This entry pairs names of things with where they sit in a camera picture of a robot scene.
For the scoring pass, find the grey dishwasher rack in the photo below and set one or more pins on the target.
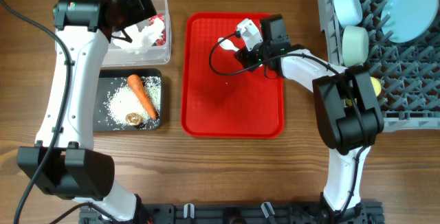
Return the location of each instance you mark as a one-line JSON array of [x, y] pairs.
[[408, 72]]

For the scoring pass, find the yellow cup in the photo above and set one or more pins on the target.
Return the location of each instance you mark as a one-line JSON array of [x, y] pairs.
[[376, 86]]

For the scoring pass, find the clear plastic bin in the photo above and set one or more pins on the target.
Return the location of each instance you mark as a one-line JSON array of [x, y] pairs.
[[154, 55]]

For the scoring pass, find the white rice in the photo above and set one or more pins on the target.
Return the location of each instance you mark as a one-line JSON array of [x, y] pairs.
[[120, 101]]

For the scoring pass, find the orange carrot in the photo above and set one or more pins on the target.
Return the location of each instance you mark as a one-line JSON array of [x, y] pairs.
[[135, 83]]

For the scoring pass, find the black tray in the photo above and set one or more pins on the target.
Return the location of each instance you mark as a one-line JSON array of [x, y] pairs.
[[103, 84]]

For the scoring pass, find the brown mushroom piece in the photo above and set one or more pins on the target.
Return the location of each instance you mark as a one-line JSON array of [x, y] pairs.
[[134, 119]]

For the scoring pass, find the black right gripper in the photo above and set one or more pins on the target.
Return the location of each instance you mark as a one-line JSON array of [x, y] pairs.
[[245, 56]]

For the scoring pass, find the light blue plate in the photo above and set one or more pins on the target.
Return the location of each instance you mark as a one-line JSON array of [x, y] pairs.
[[408, 19]]

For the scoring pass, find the mint green bowl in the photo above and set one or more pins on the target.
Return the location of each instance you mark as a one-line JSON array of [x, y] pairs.
[[355, 46]]

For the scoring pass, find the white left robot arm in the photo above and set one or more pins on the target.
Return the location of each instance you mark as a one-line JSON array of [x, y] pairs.
[[62, 162]]

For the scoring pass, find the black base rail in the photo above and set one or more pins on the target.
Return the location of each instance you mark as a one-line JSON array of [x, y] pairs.
[[306, 212]]

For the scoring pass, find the red serving tray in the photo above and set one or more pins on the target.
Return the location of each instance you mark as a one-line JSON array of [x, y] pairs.
[[219, 99]]

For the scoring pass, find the red snack wrapper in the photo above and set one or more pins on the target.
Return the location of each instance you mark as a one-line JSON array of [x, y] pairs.
[[156, 28]]

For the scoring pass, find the clear plastic wrap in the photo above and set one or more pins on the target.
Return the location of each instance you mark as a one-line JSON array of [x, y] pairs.
[[128, 40]]

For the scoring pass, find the white tissue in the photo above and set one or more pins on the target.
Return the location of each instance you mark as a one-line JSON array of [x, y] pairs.
[[146, 43]]

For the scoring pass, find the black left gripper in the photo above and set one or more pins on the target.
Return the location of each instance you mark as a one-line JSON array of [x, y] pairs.
[[139, 14]]

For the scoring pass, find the white plastic spoon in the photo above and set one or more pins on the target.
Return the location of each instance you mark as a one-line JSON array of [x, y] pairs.
[[227, 45]]

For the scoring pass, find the light blue bowl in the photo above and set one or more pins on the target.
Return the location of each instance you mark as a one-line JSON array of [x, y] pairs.
[[348, 12]]

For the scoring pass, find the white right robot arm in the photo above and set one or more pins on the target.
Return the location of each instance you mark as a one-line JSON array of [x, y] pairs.
[[347, 111]]

